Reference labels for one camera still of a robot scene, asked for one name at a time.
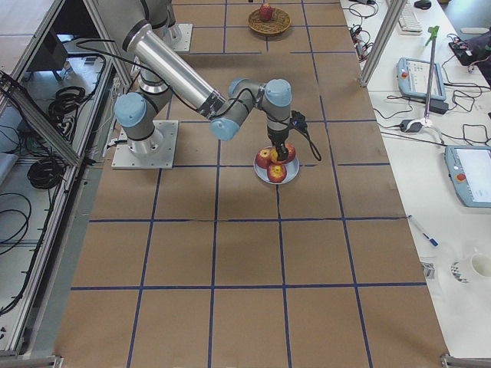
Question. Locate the woven wicker basket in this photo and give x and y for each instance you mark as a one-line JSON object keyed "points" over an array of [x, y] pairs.
{"points": [[278, 24]]}

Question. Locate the light blue plate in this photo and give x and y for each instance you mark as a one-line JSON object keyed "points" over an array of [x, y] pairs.
{"points": [[292, 170]]}

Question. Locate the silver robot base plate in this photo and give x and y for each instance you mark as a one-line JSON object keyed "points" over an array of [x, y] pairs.
{"points": [[156, 152]]}

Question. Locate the black power adapter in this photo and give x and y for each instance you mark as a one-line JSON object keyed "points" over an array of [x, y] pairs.
{"points": [[438, 106]]}

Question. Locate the grey rod with green clip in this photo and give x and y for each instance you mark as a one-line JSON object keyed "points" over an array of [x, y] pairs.
{"points": [[433, 31]]}

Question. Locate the white mug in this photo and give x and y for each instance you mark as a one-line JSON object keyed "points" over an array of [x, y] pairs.
{"points": [[473, 269]]}

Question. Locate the red apple front of plate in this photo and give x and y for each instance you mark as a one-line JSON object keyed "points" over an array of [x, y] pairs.
{"points": [[276, 173]]}

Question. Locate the blue teach pendant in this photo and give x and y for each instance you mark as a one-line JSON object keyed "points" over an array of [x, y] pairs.
{"points": [[469, 172], [413, 76]]}

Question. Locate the white blue pen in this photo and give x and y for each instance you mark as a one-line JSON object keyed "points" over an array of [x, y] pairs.
{"points": [[422, 231]]}

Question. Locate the dark red apple in basket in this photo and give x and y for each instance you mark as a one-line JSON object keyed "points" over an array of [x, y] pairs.
{"points": [[266, 12]]}

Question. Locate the black computer mouse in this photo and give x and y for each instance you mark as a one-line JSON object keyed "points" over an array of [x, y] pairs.
{"points": [[423, 4]]}

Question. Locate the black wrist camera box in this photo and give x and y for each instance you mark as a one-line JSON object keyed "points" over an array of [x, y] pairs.
{"points": [[298, 121]]}

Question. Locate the blue teach pendant near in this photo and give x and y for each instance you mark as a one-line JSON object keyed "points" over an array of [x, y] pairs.
{"points": [[469, 172]]}

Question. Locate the white keyboard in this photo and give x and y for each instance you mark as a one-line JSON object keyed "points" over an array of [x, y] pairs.
{"points": [[408, 24]]}

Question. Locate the aluminium frame rail left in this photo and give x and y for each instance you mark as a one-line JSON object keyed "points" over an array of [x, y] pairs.
{"points": [[20, 99]]}

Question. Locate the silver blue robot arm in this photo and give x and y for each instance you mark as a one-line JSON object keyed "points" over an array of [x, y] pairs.
{"points": [[134, 25], [161, 16]]}

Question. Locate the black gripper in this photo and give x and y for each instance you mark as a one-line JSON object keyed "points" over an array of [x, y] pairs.
{"points": [[278, 138]]}

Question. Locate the aluminium frame post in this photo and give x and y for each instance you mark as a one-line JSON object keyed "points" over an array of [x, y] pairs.
{"points": [[384, 33]]}

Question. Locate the red yellow apple on plate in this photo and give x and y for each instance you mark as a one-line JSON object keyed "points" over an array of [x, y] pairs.
{"points": [[291, 152]]}

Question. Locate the blue teach pendant far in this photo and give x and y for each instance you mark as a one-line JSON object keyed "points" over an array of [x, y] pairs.
{"points": [[413, 76]]}

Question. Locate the pink red carried apple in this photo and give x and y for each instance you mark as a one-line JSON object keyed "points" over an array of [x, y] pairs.
{"points": [[273, 155]]}

